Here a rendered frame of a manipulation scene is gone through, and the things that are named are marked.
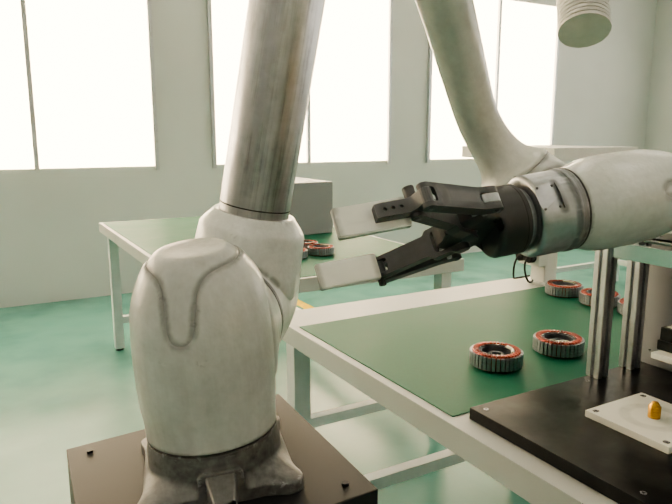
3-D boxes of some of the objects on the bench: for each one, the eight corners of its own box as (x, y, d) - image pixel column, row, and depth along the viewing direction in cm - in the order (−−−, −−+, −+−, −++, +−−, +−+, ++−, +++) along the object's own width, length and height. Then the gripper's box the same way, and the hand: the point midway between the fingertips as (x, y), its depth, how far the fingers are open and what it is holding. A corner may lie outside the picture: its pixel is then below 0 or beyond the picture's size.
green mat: (452, 417, 111) (452, 416, 111) (299, 327, 164) (299, 326, 164) (746, 335, 157) (746, 334, 157) (553, 285, 209) (553, 284, 209)
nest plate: (668, 454, 94) (669, 447, 94) (584, 416, 107) (585, 409, 107) (725, 431, 101) (726, 424, 101) (640, 398, 114) (641, 391, 114)
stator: (532, 341, 152) (533, 326, 151) (582, 346, 148) (583, 330, 147) (531, 356, 141) (532, 340, 140) (585, 362, 138) (586, 345, 137)
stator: (475, 374, 131) (476, 357, 130) (464, 356, 142) (464, 340, 141) (529, 374, 131) (530, 357, 130) (514, 355, 142) (514, 339, 141)
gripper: (468, 234, 80) (304, 265, 75) (558, 121, 58) (332, 156, 53) (487, 289, 78) (319, 324, 73) (590, 193, 55) (356, 236, 50)
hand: (336, 252), depth 63 cm, fingers open, 13 cm apart
